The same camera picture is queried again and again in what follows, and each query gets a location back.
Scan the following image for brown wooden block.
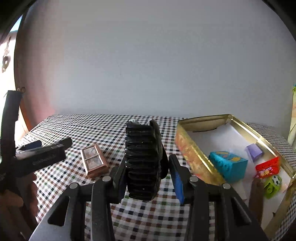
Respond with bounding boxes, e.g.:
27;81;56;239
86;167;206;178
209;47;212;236
248;178;264;224

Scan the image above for green cartoon blanket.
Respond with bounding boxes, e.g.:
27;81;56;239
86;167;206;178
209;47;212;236
287;85;296;151

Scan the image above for green soccer ball block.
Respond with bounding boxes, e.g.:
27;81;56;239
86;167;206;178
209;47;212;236
263;175;282;199

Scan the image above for gold metal tin box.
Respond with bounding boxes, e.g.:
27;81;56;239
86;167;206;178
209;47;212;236
175;114;295;240

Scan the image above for white paper tin liner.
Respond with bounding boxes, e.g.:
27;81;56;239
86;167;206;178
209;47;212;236
187;121;294;233

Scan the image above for brass door knob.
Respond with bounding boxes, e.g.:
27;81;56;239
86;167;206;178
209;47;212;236
1;37;11;73

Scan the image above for turquoise toy brick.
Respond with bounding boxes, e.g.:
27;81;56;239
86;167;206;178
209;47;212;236
208;151;248;183

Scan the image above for checkered tablecloth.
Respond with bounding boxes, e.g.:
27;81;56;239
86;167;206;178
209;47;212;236
16;114;295;240

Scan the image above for red plastic block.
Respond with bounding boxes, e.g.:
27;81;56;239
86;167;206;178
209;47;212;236
255;157;280;179

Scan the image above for wooden door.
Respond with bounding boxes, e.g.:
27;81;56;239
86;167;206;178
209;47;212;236
1;17;29;146

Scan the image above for purple block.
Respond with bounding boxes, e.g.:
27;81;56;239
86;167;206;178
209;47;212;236
245;144;263;162

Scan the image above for black ribbed comb block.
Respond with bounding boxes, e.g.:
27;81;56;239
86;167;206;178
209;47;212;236
125;119;169;201

